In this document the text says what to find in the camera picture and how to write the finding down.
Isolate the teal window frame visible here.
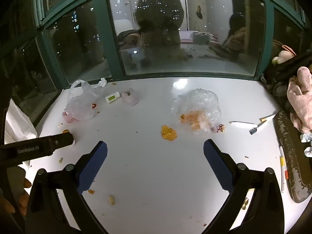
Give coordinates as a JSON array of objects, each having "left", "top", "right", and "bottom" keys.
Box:
[{"left": 34, "top": 0, "right": 308, "bottom": 83}]

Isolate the person's left hand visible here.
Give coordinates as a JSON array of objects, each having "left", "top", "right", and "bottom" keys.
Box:
[{"left": 0, "top": 177, "right": 32, "bottom": 216}]

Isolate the orange peel piece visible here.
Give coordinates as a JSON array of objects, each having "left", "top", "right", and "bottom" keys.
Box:
[{"left": 161, "top": 125, "right": 178, "bottom": 141}]

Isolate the white pen orange band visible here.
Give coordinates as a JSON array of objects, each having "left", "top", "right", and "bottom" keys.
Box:
[{"left": 278, "top": 146, "right": 289, "bottom": 192}]

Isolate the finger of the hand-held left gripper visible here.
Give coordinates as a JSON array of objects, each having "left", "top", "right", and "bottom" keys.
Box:
[{"left": 50, "top": 132, "right": 75, "bottom": 155}]

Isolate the pink wrapped packet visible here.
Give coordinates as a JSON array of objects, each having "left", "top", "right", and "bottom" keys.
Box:
[{"left": 121, "top": 88, "right": 139, "bottom": 106}]

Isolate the pink white plush toy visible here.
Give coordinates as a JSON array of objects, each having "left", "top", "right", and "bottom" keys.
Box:
[{"left": 271, "top": 50, "right": 296, "bottom": 66}]

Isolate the small white bottle green label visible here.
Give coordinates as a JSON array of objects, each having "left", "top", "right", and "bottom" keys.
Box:
[{"left": 105, "top": 91, "right": 121, "bottom": 104}]

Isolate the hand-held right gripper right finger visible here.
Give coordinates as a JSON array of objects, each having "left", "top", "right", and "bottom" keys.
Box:
[{"left": 203, "top": 139, "right": 285, "bottom": 234}]

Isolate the pink fleece cloth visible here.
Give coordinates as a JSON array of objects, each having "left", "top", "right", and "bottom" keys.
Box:
[{"left": 286, "top": 66, "right": 312, "bottom": 134}]

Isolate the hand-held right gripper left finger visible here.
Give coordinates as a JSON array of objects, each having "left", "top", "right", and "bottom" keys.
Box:
[{"left": 25, "top": 141, "right": 109, "bottom": 234}]

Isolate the worn dark oval mat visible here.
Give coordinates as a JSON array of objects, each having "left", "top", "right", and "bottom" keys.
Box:
[{"left": 273, "top": 110, "right": 312, "bottom": 203}]

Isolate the white bag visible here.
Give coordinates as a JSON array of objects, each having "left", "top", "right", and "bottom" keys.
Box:
[{"left": 5, "top": 97, "right": 38, "bottom": 176}]

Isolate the clear plastic bag with handles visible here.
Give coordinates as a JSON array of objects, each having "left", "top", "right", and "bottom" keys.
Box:
[{"left": 63, "top": 79, "right": 105, "bottom": 123}]

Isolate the dark clothes pile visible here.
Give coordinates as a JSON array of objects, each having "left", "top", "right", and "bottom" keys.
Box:
[{"left": 262, "top": 51, "right": 312, "bottom": 113}]

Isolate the cigarette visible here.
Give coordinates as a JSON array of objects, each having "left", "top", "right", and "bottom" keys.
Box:
[{"left": 259, "top": 114, "right": 277, "bottom": 123}]

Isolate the crinkled clear plastic bag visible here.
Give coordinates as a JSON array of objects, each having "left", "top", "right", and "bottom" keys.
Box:
[{"left": 171, "top": 88, "right": 223, "bottom": 135}]

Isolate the grey capped marker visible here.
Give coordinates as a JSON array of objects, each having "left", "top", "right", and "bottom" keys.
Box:
[{"left": 249, "top": 119, "right": 269, "bottom": 135}]

